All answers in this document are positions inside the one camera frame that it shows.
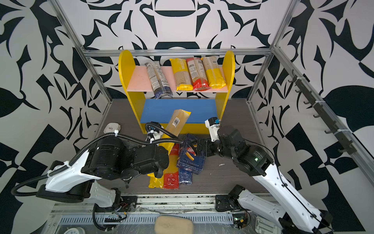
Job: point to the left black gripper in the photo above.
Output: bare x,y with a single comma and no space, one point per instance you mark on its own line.
161,148

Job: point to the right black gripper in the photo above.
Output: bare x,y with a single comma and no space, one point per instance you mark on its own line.
202,142

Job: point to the blue Barilla pasta box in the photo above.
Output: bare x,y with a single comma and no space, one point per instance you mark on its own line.
189,159

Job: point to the yellow pasta bag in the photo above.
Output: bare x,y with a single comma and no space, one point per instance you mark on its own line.
175,126
155,182

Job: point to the blue Barilla spaghetti bag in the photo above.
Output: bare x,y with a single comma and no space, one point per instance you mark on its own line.
185,177

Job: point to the red end spaghetti bag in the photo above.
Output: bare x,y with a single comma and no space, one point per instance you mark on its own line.
198,74

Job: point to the yellow noodle bag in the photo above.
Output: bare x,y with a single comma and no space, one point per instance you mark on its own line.
181,74

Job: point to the clear navy spaghetti bag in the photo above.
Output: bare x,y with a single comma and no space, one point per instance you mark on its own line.
159,83

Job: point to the yellow end spaghetti bag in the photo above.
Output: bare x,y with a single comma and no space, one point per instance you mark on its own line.
213,72

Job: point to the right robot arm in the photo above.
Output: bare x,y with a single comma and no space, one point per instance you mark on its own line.
292,213

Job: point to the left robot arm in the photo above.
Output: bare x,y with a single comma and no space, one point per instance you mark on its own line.
110,156

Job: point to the yellow shelf unit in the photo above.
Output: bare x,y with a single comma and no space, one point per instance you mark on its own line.
135,82

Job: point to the beige sponge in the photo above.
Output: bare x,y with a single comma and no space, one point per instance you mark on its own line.
166,224

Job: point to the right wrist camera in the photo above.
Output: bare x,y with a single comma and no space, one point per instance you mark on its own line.
212,124

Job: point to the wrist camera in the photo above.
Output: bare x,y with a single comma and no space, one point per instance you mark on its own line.
153,135
212,124

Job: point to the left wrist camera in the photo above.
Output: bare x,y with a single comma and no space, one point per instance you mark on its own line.
153,135

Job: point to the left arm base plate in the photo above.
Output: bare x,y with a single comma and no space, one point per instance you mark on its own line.
126,204

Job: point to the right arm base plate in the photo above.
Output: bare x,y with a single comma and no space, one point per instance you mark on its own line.
225,203

